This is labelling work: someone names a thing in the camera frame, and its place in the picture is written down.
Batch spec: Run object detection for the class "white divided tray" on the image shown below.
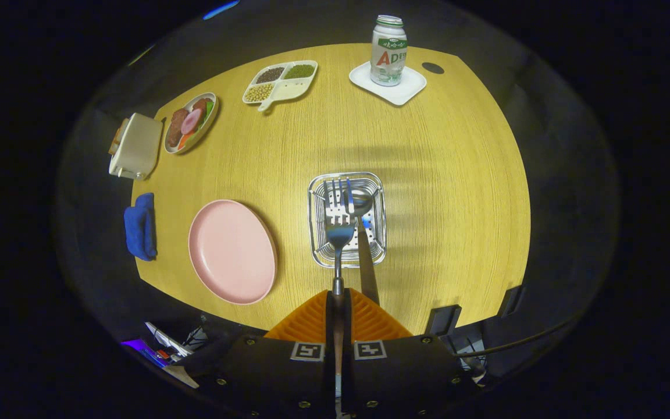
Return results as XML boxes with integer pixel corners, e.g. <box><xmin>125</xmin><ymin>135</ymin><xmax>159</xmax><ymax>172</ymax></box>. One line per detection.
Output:
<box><xmin>242</xmin><ymin>60</ymin><xmax>319</xmax><ymax>112</ymax></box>

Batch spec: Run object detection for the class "white drink bottle green cap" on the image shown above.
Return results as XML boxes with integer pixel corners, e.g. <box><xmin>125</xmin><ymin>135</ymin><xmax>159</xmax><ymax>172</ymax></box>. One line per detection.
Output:
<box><xmin>370</xmin><ymin>15</ymin><xmax>408</xmax><ymax>87</ymax></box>

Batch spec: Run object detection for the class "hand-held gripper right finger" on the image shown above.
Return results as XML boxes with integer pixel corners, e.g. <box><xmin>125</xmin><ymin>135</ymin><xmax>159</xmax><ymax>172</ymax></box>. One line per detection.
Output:
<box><xmin>343</xmin><ymin>287</ymin><xmax>482</xmax><ymax>418</ymax></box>

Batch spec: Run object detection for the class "white square coaster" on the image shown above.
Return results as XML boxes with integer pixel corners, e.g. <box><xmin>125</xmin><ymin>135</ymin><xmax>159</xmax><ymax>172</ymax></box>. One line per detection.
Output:
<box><xmin>349</xmin><ymin>61</ymin><xmax>427</xmax><ymax>106</ymax></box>

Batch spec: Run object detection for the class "spoon with wooden handle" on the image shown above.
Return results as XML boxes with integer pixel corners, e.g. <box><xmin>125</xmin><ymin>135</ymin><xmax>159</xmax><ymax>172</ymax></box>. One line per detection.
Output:
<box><xmin>350</xmin><ymin>189</ymin><xmax>381</xmax><ymax>307</ymax></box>

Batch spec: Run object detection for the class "metal wire basket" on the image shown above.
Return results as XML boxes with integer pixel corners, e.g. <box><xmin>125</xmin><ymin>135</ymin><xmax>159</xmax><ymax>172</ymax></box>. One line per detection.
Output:
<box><xmin>307</xmin><ymin>171</ymin><xmax>387</xmax><ymax>268</ymax></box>

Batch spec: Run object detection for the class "black rectangular block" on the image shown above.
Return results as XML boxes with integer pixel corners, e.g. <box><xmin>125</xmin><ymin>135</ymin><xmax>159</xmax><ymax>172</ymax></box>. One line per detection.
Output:
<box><xmin>498</xmin><ymin>284</ymin><xmax>526</xmax><ymax>318</ymax></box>
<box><xmin>425</xmin><ymin>304</ymin><xmax>462</xmax><ymax>337</ymax></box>

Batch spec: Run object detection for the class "large brown meat patty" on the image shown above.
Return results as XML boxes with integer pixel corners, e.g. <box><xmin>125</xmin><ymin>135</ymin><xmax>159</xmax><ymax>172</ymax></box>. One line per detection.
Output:
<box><xmin>166</xmin><ymin>108</ymin><xmax>188</xmax><ymax>147</ymax></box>

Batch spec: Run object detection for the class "fork with wooden handle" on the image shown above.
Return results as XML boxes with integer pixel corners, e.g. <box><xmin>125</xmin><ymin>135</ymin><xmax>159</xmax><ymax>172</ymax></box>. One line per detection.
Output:
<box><xmin>323</xmin><ymin>178</ymin><xmax>357</xmax><ymax>399</ymax></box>

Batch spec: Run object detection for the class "white toaster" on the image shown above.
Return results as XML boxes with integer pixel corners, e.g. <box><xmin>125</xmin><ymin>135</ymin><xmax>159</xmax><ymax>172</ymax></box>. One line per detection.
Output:
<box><xmin>108</xmin><ymin>113</ymin><xmax>163</xmax><ymax>180</ymax></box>

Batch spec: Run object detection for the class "thin black cable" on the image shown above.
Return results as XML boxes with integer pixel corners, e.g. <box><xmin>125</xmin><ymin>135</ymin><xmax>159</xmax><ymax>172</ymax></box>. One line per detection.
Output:
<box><xmin>454</xmin><ymin>323</ymin><xmax>580</xmax><ymax>357</ymax></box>

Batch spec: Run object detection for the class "pile of yellow beans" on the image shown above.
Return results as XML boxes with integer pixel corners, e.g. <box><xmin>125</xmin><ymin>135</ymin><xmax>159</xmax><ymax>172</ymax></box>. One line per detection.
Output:
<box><xmin>244</xmin><ymin>83</ymin><xmax>274</xmax><ymax>103</ymax></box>

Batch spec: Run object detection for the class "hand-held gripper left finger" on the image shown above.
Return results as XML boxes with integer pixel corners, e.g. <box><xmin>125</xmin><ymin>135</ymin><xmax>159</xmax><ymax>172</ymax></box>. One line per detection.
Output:
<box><xmin>173</xmin><ymin>290</ymin><xmax>336</xmax><ymax>418</ymax></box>

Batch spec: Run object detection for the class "white flat object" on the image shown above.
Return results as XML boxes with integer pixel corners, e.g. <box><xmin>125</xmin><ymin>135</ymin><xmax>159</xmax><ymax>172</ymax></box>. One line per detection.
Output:
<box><xmin>144</xmin><ymin>322</ymin><xmax>193</xmax><ymax>357</ymax></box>

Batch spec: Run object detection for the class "white plate with food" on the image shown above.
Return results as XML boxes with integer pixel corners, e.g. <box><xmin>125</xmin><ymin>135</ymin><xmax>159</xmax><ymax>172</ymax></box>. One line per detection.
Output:
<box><xmin>163</xmin><ymin>92</ymin><xmax>218</xmax><ymax>155</ymax></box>

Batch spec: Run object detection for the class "pink plate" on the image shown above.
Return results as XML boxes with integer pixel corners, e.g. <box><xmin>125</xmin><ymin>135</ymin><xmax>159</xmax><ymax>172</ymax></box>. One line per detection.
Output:
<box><xmin>188</xmin><ymin>200</ymin><xmax>278</xmax><ymax>306</ymax></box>

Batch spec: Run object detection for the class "blue towel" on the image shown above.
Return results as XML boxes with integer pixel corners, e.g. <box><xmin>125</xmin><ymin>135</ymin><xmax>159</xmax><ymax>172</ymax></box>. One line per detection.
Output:
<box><xmin>123</xmin><ymin>193</ymin><xmax>158</xmax><ymax>261</ymax></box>

